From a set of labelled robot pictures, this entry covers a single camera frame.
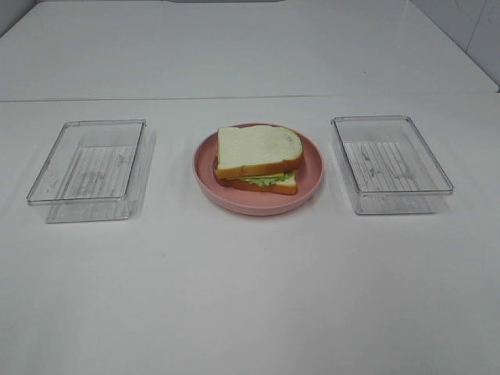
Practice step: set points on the toast bread slice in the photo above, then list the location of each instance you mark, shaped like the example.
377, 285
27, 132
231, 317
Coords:
257, 150
243, 186

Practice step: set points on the green lettuce leaf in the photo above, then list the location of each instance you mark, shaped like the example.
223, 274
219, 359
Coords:
288, 179

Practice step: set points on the clear plastic right tray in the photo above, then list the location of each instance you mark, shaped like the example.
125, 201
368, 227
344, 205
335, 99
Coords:
388, 167

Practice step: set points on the clear plastic tray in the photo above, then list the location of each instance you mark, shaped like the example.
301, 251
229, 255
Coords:
93, 172
388, 167

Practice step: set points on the brown bacon strip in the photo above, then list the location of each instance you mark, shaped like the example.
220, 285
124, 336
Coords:
215, 163

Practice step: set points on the clear plastic left tray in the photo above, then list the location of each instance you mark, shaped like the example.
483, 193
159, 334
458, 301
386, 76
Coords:
93, 172

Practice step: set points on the yellow cheese slice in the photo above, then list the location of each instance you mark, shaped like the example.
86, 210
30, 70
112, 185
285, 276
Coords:
255, 177

